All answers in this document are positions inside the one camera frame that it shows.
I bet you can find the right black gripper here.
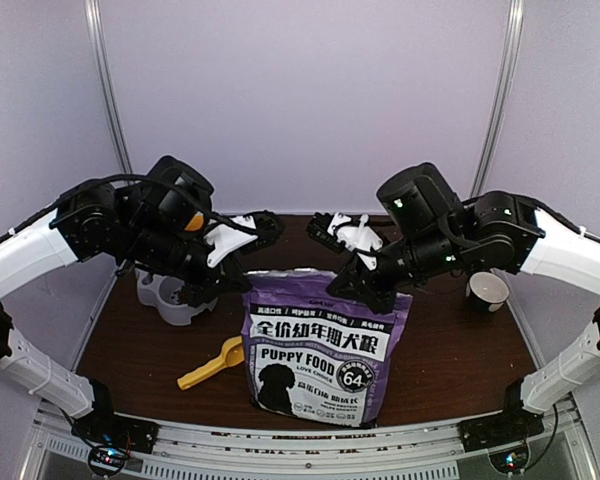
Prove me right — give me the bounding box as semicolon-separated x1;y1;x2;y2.
326;228;466;317

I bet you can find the yellow plastic scoop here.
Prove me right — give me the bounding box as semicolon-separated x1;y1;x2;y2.
177;336;245;390

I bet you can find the purple pet food bag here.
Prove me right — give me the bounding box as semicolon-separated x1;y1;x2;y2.
241;269;412;428

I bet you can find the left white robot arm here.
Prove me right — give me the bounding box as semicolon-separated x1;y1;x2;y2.
0;156;279;444

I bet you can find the brown pet food kibble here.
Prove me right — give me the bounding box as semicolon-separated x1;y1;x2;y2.
172;285;190;305

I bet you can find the grey double pet feeder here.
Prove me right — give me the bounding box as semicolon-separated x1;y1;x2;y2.
135;270;218;327

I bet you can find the patterned mug yellow inside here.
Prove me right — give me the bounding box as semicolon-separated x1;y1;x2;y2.
185;213;205;232

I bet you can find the white and blue bowl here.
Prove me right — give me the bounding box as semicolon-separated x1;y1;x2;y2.
466;272;510;313

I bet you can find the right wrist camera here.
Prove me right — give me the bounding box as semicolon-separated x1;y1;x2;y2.
305;212;385;266

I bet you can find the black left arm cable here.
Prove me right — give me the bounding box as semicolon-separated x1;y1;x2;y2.
0;172;261;256

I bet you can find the front aluminium rail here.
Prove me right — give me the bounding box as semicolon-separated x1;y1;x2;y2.
32;394;589;480

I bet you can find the right aluminium frame post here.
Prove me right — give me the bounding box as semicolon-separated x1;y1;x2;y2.
469;0;525;197

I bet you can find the aluminium frame post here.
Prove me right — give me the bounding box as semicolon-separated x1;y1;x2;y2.
84;0;135;174
469;0;525;197

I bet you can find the left aluminium frame post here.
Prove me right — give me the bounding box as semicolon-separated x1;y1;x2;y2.
84;0;135;174

